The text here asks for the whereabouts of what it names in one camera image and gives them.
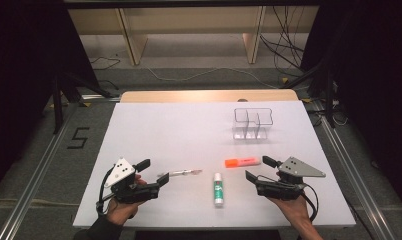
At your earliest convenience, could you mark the white table cover board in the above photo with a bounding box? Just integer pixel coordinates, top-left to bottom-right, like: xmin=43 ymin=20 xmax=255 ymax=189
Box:
xmin=72 ymin=100 xmax=357 ymax=229

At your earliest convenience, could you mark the black tripod stand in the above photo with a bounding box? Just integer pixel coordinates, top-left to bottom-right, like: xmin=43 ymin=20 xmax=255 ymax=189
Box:
xmin=50 ymin=70 xmax=116 ymax=135
xmin=282 ymin=58 xmax=338 ymax=130

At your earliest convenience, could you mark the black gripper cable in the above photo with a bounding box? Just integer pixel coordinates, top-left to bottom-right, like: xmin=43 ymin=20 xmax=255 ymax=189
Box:
xmin=299 ymin=182 xmax=321 ymax=223
xmin=96 ymin=166 xmax=116 ymax=215

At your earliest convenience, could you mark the short aluminium floor rail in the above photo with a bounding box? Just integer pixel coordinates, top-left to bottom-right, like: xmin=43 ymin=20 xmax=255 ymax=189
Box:
xmin=79 ymin=93 xmax=122 ymax=103

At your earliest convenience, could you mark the white green glue stick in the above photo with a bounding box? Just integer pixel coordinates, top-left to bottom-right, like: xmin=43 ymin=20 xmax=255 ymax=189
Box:
xmin=212 ymin=171 xmax=225 ymax=208

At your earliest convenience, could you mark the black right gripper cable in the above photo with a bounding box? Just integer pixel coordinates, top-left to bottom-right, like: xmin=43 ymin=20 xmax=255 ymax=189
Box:
xmin=299 ymin=182 xmax=321 ymax=223

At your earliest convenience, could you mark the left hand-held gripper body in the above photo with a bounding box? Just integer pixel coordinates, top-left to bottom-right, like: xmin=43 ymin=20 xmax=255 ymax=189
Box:
xmin=103 ymin=157 xmax=161 ymax=204

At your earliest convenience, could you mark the thin black floor cable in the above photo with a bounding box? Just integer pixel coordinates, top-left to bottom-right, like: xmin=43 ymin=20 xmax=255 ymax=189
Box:
xmin=89 ymin=55 xmax=122 ymax=71

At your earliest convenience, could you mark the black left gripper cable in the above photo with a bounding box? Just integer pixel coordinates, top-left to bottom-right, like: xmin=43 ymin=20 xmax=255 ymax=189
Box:
xmin=96 ymin=166 xmax=116 ymax=215

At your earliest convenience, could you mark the clear plastic desk organizer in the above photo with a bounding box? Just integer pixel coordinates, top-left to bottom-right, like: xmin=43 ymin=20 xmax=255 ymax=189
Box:
xmin=231 ymin=107 xmax=275 ymax=141

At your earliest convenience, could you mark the white floor cable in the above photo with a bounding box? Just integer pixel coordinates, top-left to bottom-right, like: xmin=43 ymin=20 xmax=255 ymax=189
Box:
xmin=144 ymin=65 xmax=281 ymax=90

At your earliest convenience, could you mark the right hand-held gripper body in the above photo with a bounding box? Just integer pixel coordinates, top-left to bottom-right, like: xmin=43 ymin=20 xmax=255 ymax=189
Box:
xmin=254 ymin=156 xmax=327 ymax=202

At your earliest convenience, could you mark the dark curtain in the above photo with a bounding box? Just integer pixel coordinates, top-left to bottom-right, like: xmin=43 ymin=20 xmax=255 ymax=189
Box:
xmin=0 ymin=0 xmax=101 ymax=198
xmin=300 ymin=0 xmax=402 ymax=216

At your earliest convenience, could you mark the person's right hand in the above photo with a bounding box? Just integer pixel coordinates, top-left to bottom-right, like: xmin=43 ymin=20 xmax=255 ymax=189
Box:
xmin=267 ymin=170 xmax=312 ymax=225

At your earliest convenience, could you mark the orange highlighter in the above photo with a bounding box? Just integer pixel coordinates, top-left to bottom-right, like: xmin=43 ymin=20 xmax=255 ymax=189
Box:
xmin=224 ymin=156 xmax=262 ymax=169

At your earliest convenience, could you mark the light wooden table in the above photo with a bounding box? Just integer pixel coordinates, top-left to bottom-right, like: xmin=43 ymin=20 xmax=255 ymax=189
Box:
xmin=120 ymin=88 xmax=300 ymax=104

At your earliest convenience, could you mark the bundle of black cables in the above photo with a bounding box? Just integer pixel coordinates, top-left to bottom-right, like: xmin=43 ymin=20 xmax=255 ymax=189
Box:
xmin=258 ymin=5 xmax=311 ymax=72

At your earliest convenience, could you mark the clear ballpoint pen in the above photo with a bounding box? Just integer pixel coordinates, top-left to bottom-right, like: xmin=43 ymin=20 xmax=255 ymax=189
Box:
xmin=156 ymin=168 xmax=204 ymax=178

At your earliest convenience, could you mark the light wooden bench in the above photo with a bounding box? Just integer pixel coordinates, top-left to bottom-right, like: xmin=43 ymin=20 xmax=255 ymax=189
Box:
xmin=67 ymin=5 xmax=321 ymax=67

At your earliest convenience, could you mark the person's left hand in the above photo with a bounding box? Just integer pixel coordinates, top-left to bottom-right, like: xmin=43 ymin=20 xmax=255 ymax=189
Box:
xmin=105 ymin=174 xmax=148 ymax=227

